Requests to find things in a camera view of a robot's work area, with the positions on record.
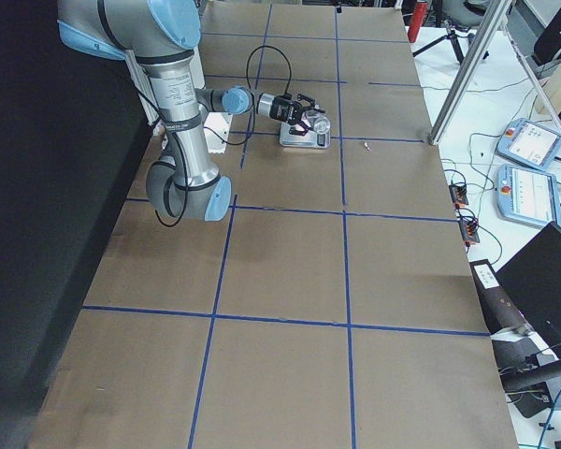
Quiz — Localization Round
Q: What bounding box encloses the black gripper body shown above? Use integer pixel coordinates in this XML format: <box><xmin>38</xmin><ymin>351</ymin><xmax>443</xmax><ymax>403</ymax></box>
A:
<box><xmin>269</xmin><ymin>95</ymin><xmax>302</xmax><ymax>124</ymax></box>

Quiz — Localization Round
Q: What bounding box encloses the glass sauce bottle steel cap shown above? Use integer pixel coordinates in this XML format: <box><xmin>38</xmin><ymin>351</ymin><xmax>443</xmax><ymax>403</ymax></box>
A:
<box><xmin>303</xmin><ymin>109</ymin><xmax>331</xmax><ymax>135</ymax></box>

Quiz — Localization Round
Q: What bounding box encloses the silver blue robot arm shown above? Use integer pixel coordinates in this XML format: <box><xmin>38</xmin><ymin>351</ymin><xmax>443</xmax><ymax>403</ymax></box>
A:
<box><xmin>58</xmin><ymin>1</ymin><xmax>330</xmax><ymax>222</ymax></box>

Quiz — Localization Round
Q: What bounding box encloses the silver digital kitchen scale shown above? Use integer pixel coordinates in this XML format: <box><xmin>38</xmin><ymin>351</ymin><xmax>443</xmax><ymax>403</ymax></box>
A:
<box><xmin>280</xmin><ymin>123</ymin><xmax>331</xmax><ymax>150</ymax></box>

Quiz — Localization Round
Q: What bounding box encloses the red cylinder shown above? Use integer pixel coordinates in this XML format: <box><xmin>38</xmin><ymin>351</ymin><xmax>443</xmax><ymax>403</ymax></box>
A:
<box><xmin>407</xmin><ymin>0</ymin><xmax>428</xmax><ymax>43</ymax></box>

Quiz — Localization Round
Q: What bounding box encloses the orange black connector block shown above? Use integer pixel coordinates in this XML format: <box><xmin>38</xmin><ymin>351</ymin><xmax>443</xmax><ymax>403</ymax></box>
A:
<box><xmin>448</xmin><ymin>183</ymin><xmax>468</xmax><ymax>209</ymax></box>

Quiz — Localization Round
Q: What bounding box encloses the far blue teach pendant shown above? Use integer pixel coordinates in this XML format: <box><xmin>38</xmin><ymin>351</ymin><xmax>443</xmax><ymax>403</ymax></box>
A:
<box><xmin>496</xmin><ymin>118</ymin><xmax>561</xmax><ymax>171</ymax></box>

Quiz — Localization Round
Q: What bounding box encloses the blue teach pendant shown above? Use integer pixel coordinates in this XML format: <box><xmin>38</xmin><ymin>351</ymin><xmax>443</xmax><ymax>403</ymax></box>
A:
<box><xmin>496</xmin><ymin>118</ymin><xmax>561</xmax><ymax>171</ymax></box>
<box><xmin>496</xmin><ymin>164</ymin><xmax>561</xmax><ymax>228</ymax></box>

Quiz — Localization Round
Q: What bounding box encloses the near blue teach pendant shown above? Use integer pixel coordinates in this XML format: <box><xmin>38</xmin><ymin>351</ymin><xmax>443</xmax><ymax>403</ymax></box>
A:
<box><xmin>496</xmin><ymin>164</ymin><xmax>561</xmax><ymax>228</ymax></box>

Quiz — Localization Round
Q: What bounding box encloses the black box with label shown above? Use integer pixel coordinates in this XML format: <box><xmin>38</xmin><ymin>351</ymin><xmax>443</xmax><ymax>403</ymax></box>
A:
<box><xmin>469</xmin><ymin>259</ymin><xmax>533</xmax><ymax>336</ymax></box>

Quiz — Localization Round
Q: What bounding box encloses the aluminium frame post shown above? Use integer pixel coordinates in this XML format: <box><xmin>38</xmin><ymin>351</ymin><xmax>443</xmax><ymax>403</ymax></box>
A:
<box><xmin>428</xmin><ymin>0</ymin><xmax>512</xmax><ymax>145</ymax></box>

